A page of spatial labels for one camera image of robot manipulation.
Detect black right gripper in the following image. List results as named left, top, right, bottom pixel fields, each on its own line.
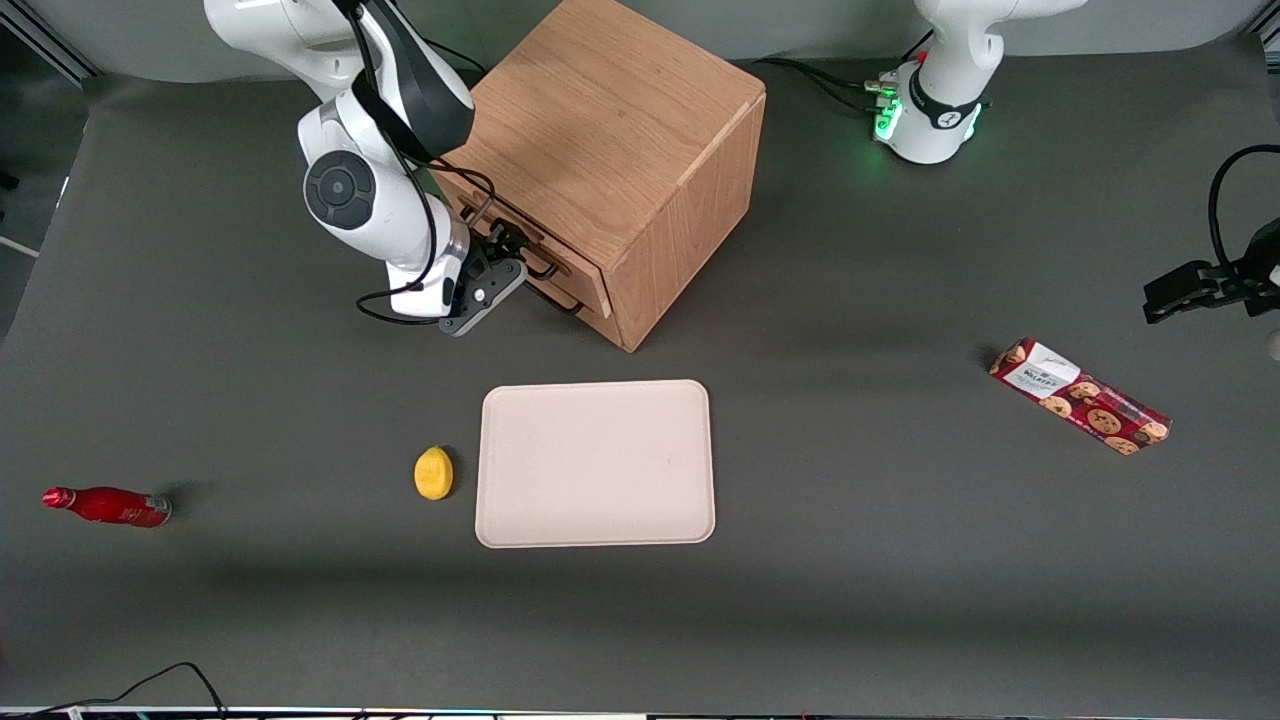
left=453, top=217, right=549, bottom=303

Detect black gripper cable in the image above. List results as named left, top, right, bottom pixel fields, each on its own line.
left=1207, top=144, right=1280, bottom=267
left=345, top=0, right=501, bottom=326

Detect red bottle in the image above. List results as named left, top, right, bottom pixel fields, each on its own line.
left=42, top=486, right=173, bottom=529

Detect black left arm base cable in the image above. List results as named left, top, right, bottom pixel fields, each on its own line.
left=765, top=56, right=887, bottom=97
left=803, top=68, right=883, bottom=114

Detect grey table mat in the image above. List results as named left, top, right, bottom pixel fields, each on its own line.
left=0, top=35, right=1280, bottom=714

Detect thin black cable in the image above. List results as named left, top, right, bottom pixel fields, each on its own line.
left=30, top=661, right=229, bottom=718

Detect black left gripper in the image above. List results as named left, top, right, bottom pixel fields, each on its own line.
left=1143, top=218, right=1280, bottom=325

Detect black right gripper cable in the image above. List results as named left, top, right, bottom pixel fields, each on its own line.
left=345, top=0, right=501, bottom=326

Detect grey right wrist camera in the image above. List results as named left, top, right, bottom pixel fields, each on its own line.
left=438, top=258, right=529, bottom=338

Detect beige rectangular tray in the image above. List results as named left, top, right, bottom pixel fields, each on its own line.
left=475, top=379, right=717, bottom=550

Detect wooden drawer cabinet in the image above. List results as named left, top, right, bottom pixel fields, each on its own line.
left=430, top=0, right=768, bottom=354

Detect black right arm base cable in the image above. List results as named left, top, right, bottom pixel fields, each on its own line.
left=425, top=38, right=488, bottom=77

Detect red cookie box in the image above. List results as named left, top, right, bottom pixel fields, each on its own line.
left=989, top=338, right=1172, bottom=457

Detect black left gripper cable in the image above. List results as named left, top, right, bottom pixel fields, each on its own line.
left=1207, top=144, right=1280, bottom=267

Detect yellow lemon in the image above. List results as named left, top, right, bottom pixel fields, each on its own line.
left=414, top=446, right=455, bottom=501

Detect black arm base cable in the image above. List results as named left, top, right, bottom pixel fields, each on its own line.
left=765, top=56, right=887, bottom=97
left=803, top=68, right=883, bottom=114
left=425, top=38, right=488, bottom=77

